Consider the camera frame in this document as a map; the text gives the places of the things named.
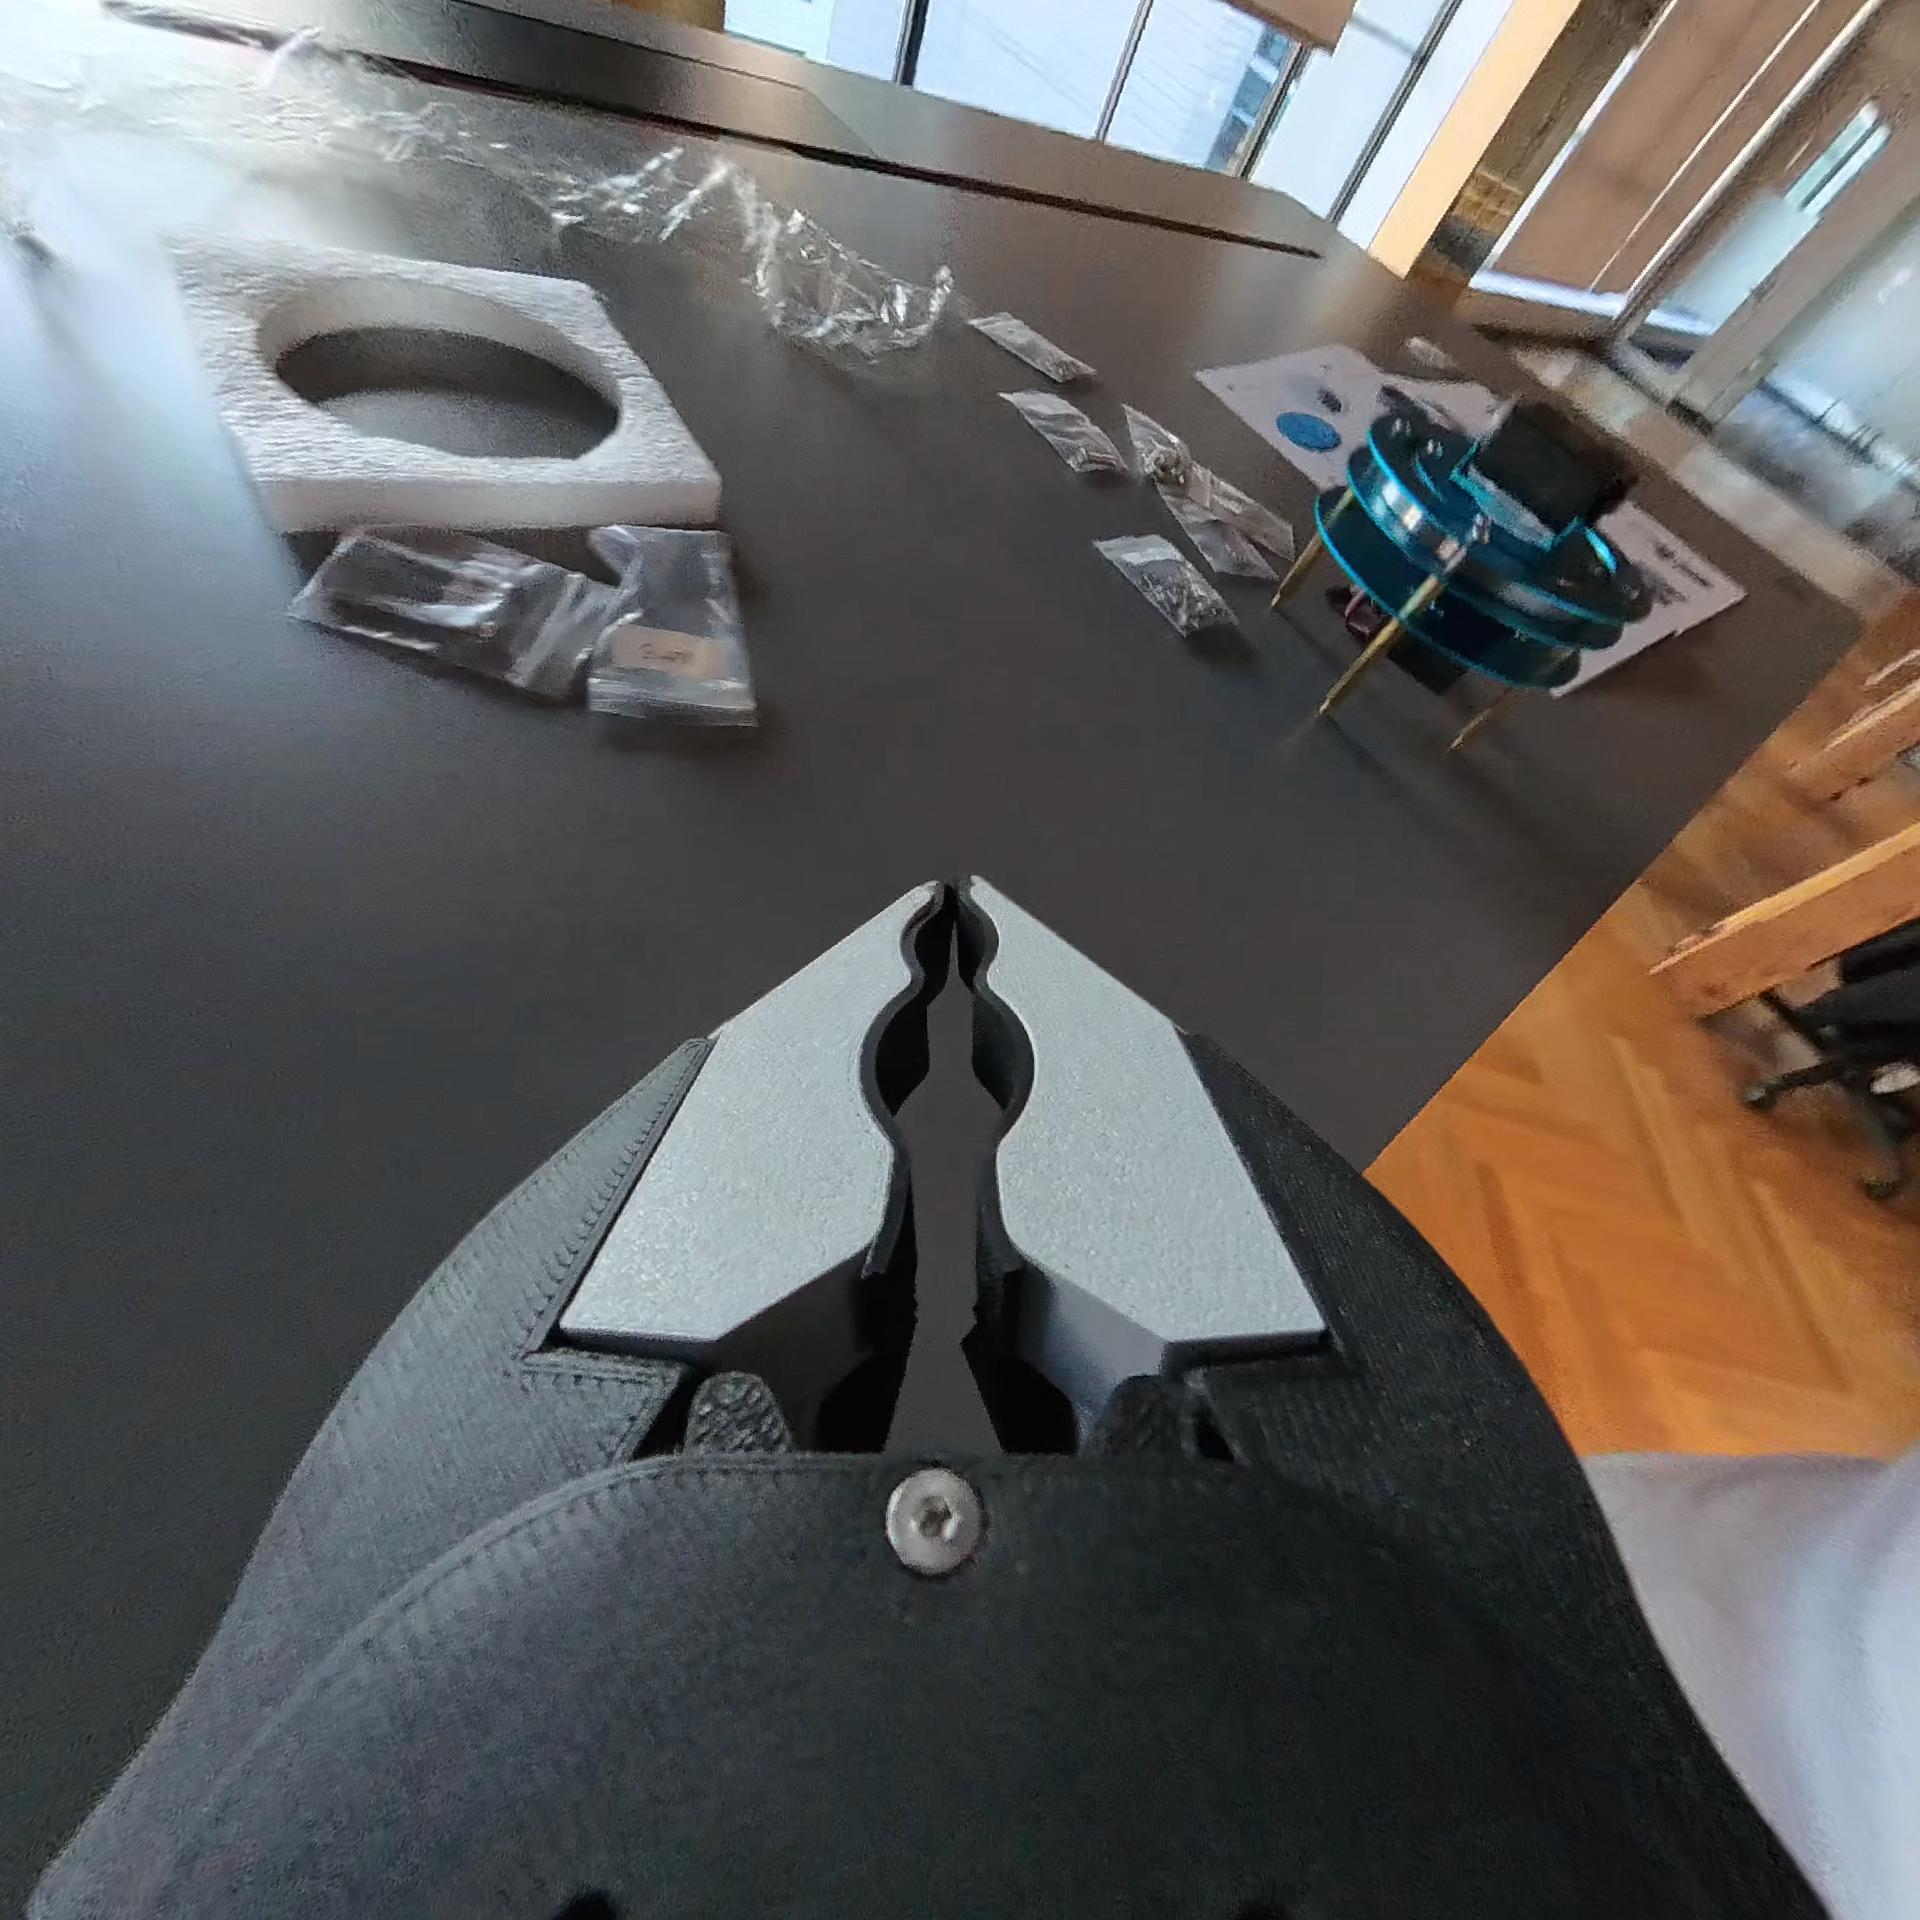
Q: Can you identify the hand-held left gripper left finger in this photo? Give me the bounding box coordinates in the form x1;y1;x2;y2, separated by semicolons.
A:
556;879;963;1450

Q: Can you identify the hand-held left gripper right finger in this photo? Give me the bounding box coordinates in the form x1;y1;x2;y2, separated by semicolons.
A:
959;876;1331;1450

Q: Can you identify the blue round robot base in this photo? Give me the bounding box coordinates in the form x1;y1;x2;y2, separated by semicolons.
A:
1271;399;1642;754

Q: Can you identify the dark grey desk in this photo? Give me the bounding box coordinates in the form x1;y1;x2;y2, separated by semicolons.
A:
105;0;1354;260
0;29;1871;1906

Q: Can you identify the labelled clear screw bag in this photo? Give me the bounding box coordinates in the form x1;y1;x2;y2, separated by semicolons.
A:
586;525;761;732

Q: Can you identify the clear bag of dark parts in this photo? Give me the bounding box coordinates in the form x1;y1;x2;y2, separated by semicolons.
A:
288;527;626;701

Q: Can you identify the wooden table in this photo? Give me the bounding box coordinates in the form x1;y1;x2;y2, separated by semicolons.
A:
1650;645;1920;1024

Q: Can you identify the black office chair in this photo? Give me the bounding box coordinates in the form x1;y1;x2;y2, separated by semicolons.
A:
1739;911;1920;1202

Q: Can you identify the printed instruction manual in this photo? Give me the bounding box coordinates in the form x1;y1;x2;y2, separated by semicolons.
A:
1193;342;1751;701

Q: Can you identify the person's white shirt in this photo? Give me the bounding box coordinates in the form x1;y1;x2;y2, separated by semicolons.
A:
1576;1447;1920;1920

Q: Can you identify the crumpled clear plastic wrap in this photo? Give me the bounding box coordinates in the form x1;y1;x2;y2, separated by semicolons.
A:
256;29;963;358

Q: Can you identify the window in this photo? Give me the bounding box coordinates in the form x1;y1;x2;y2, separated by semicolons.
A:
721;0;1360;177

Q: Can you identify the white foam frame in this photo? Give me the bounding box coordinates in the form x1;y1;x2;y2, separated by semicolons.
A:
167;230;723;537

